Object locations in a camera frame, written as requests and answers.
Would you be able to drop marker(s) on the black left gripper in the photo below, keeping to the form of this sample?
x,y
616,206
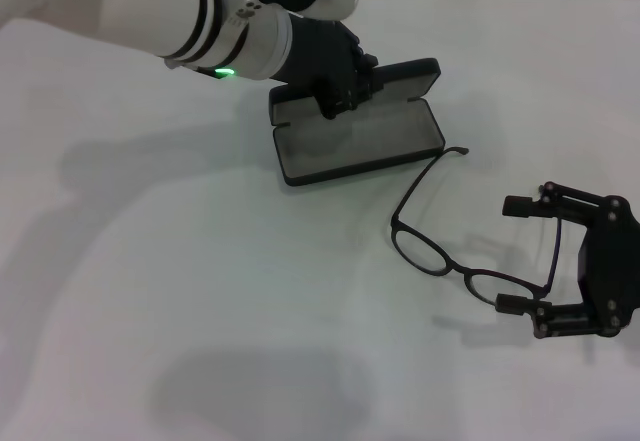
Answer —
x,y
320,51

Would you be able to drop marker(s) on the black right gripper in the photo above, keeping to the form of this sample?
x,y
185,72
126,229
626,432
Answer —
x,y
612,266

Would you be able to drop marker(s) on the black glasses case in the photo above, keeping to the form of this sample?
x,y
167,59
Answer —
x,y
350,148

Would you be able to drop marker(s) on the black glasses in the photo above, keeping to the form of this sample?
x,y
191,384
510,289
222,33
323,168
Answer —
x,y
395,224

